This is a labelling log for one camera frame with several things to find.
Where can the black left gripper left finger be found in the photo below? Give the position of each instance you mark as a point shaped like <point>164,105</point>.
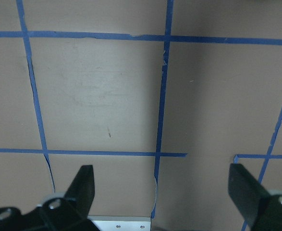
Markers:
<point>80,193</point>

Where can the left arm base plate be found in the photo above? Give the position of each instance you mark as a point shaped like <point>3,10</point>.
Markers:
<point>112,223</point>

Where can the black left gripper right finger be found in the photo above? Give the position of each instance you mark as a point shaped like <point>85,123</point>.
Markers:
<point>250,198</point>

